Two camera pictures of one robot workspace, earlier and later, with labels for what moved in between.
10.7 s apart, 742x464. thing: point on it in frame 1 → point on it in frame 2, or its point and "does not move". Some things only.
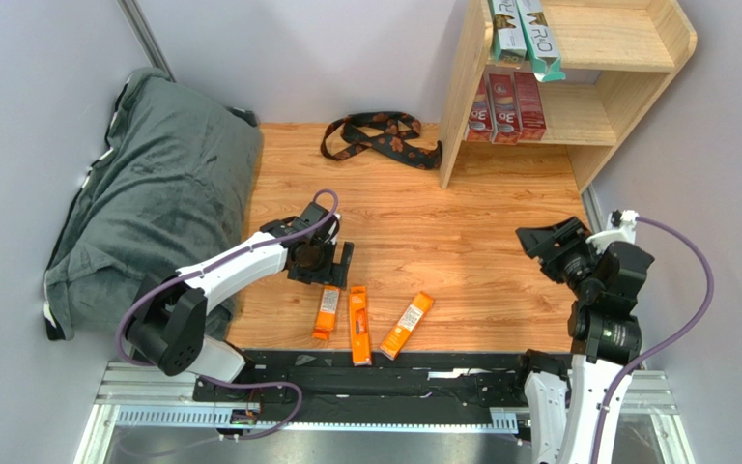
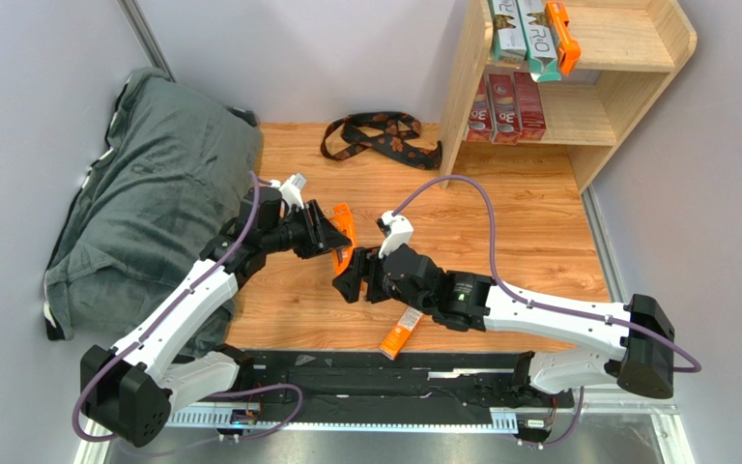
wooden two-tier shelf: x=616 y=58 does not move
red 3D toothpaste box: x=506 y=126 does not move
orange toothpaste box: x=327 y=313 → x=569 y=49
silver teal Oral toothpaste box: x=508 y=43 does not move
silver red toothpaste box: x=532 y=118 does not move
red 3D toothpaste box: x=480 y=128 does not move
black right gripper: x=553 y=239 → x=370 y=277
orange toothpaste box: x=359 y=327 → x=341 y=217
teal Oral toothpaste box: x=539 y=41 does not move
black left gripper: x=331 y=274 → x=319 y=240
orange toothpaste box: x=409 y=327 does not move
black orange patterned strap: x=394 y=135 does not move
